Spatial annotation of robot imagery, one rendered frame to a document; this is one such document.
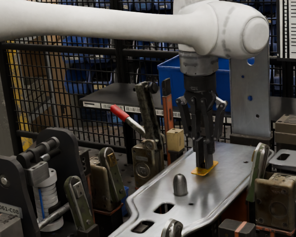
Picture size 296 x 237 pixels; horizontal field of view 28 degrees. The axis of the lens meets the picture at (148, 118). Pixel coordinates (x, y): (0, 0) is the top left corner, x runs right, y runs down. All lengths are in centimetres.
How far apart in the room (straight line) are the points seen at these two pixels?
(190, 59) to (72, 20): 30
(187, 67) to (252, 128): 40
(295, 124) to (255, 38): 49
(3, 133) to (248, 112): 233
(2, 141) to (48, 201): 251
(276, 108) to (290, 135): 22
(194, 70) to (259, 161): 25
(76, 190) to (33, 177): 11
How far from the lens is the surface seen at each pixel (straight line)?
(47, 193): 129
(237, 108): 167
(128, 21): 115
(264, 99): 163
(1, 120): 373
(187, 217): 127
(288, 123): 160
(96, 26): 117
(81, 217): 127
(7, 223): 117
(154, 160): 150
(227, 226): 124
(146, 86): 146
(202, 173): 143
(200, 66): 133
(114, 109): 153
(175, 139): 155
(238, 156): 155
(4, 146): 379
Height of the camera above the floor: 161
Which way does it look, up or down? 19 degrees down
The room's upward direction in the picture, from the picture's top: 5 degrees counter-clockwise
